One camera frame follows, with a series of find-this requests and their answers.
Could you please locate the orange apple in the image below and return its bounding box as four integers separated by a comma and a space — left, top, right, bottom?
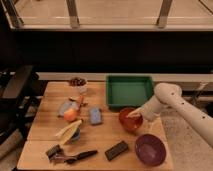
64, 108, 78, 122

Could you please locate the green plastic tray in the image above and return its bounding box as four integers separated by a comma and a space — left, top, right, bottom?
106, 75, 154, 109

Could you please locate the black chair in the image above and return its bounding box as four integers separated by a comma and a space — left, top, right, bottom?
0, 65, 39, 145

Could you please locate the white cup of grapes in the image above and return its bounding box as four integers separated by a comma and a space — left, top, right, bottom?
69, 77, 87, 94

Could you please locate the yellow corn cob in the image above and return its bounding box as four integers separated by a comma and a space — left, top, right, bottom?
55, 120, 82, 145

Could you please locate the dark brown rectangular block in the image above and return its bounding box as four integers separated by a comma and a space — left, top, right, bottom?
105, 141, 129, 161

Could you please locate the purple bowl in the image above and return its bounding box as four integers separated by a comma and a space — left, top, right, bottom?
135, 134, 166, 167

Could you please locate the blue sponge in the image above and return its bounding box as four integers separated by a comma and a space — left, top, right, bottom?
89, 107, 102, 125

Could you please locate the small blue bowl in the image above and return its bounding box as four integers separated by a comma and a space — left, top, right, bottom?
70, 129, 80, 142

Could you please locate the orange carrot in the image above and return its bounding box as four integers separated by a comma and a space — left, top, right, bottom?
77, 96, 84, 110

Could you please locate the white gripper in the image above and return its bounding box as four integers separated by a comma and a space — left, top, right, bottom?
126, 97, 164, 122

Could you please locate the black handled utensil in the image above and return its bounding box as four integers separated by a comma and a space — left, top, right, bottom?
65, 150, 98, 164

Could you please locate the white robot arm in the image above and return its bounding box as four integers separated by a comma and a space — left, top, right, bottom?
128, 83, 213, 148

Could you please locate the dark brush block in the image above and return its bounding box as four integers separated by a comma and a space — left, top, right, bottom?
45, 144, 62, 159

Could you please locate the red bowl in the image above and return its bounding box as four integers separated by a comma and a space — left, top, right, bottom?
119, 107, 143, 132

